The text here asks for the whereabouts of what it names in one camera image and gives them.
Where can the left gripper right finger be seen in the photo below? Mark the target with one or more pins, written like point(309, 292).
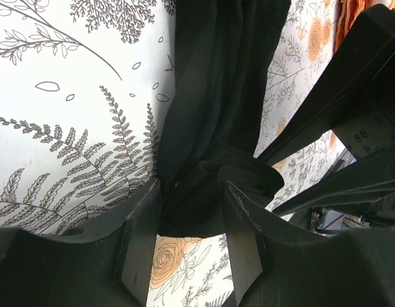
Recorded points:
point(273, 261)

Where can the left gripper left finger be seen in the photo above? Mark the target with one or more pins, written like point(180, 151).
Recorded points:
point(112, 253)

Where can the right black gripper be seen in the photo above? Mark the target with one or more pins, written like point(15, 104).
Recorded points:
point(367, 130)

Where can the orange white patterned cloth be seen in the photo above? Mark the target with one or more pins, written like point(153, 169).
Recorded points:
point(349, 11)

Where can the black boxer underwear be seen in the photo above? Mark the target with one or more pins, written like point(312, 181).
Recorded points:
point(222, 53)

